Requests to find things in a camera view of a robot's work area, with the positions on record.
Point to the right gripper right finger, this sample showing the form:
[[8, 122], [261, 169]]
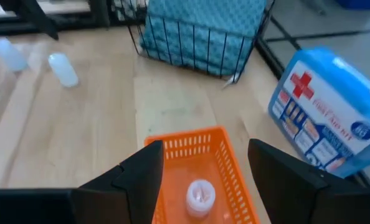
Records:
[[303, 199]]

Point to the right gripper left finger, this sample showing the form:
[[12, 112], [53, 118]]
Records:
[[94, 205]]

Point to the clear plastic bottle white cap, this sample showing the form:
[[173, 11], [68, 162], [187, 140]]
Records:
[[9, 54], [200, 197]]

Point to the white opaque plastic bottle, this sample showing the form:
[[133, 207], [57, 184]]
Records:
[[63, 70]]

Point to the blue patterned cloth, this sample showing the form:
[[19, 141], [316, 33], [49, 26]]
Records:
[[203, 31]]

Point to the orange plastic basket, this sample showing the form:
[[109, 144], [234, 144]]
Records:
[[191, 155]]

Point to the blue first aid kit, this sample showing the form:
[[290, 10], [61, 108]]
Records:
[[328, 109]]

